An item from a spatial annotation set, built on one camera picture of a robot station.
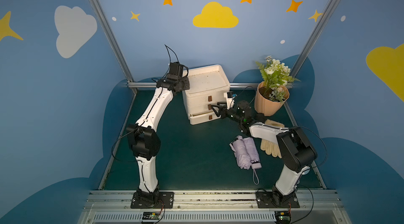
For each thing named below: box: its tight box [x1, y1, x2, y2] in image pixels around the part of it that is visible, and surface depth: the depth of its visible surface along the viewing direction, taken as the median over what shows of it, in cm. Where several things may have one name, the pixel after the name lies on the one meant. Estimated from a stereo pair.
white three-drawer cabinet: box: [182, 64, 231, 126], surface depth 96 cm
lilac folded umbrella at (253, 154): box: [243, 136, 262, 185], surface depth 88 cm
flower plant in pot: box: [254, 55, 301, 117], surface depth 95 cm
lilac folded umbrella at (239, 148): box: [229, 135, 252, 170], surface depth 89 cm
